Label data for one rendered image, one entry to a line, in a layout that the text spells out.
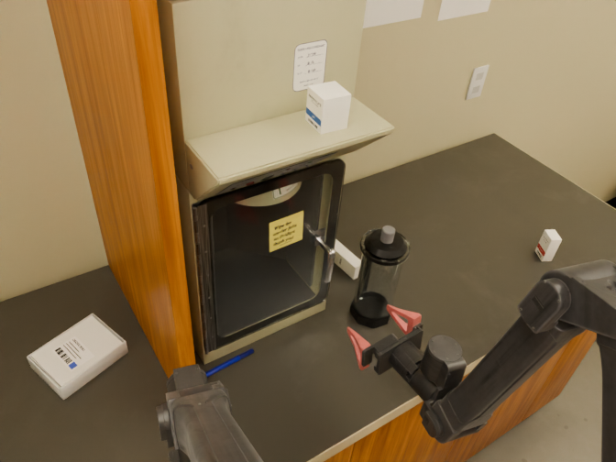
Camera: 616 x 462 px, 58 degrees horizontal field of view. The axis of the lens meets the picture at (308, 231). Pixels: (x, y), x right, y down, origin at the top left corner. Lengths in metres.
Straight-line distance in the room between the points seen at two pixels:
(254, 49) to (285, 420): 0.72
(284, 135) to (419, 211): 0.89
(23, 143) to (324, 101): 0.69
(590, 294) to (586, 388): 2.08
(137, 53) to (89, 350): 0.76
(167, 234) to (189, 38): 0.27
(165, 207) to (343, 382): 0.62
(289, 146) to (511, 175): 1.24
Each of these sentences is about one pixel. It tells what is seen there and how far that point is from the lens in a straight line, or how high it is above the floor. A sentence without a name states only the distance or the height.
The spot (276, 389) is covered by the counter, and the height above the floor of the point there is 0.94.
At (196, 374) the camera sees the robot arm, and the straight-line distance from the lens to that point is 0.79.
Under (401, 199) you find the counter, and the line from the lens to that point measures 1.73.
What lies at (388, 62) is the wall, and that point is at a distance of 1.67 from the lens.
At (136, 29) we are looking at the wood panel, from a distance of 0.67.
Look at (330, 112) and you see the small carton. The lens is 0.87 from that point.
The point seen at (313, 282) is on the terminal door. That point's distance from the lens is 1.23.
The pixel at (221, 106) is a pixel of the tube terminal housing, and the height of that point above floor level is 1.55.
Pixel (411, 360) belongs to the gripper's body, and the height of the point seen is 1.16.
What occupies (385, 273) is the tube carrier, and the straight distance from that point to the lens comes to 1.21.
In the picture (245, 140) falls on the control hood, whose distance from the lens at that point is 0.85.
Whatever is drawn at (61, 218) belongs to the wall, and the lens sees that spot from 1.42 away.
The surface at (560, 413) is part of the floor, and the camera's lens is 2.58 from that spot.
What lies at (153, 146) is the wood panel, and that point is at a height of 1.57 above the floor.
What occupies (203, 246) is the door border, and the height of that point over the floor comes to 1.30.
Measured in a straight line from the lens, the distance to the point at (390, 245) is 1.19.
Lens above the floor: 1.96
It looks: 41 degrees down
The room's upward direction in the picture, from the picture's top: 5 degrees clockwise
